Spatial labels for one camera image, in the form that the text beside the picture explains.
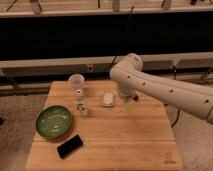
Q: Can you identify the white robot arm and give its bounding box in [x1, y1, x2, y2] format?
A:
[110, 53, 213, 125]

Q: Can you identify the wooden cutting board table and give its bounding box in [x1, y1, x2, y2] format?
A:
[25, 81, 182, 171]

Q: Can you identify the black hanging cable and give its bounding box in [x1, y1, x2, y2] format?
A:
[101, 5, 135, 74]

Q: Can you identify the green bowl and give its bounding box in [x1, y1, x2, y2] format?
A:
[35, 105, 73, 139]

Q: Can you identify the black smartphone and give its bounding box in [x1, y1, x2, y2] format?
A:
[57, 135, 83, 159]

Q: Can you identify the white soap in dish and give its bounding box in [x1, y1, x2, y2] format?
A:
[102, 92, 115, 107]

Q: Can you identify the small clear white-capped bottle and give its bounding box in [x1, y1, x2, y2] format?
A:
[75, 89, 87, 116]

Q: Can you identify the clear plastic cup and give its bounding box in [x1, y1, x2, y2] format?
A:
[68, 74, 85, 91]

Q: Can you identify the small dark red object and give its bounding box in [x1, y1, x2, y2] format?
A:
[133, 95, 139, 101]

